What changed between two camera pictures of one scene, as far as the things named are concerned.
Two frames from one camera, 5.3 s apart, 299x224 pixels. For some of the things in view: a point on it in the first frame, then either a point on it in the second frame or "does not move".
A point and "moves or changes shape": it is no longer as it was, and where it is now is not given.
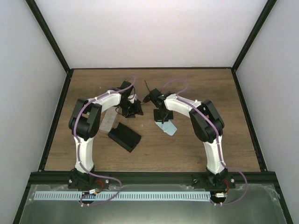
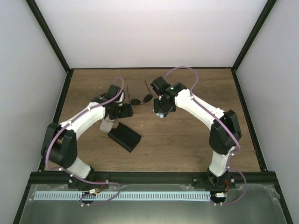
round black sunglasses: [150, 96] does not move
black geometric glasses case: [125, 136] does not move
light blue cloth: [168, 127] moves or changes shape
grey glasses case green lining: [108, 119] does not move
